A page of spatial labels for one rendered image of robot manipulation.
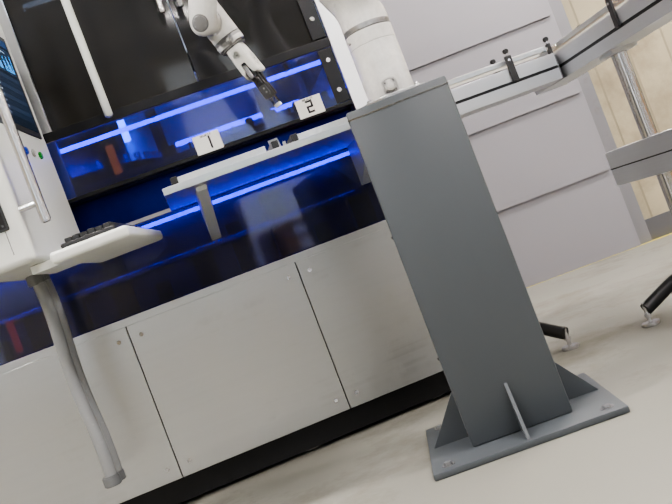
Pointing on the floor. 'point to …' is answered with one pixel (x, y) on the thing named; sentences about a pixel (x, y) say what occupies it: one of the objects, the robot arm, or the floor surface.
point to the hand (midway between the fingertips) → (267, 90)
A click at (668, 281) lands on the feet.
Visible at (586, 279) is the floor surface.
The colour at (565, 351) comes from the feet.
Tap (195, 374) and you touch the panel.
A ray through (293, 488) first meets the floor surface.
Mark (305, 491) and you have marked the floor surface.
